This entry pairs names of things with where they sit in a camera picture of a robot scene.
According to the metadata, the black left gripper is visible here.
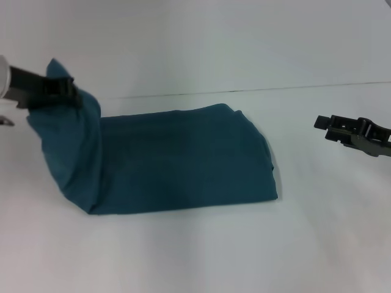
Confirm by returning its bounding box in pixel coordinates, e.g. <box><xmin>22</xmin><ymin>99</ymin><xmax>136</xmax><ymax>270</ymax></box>
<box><xmin>8</xmin><ymin>65</ymin><xmax>85</xmax><ymax>110</ymax></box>

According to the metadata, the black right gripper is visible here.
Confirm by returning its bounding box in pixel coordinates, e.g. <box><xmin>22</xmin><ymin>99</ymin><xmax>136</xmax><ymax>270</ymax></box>
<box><xmin>313</xmin><ymin>114</ymin><xmax>391</xmax><ymax>159</ymax></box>

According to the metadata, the blue FREE print T-shirt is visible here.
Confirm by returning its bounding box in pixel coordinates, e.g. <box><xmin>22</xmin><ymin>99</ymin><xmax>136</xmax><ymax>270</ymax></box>
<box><xmin>26</xmin><ymin>57</ymin><xmax>279</xmax><ymax>216</ymax></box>

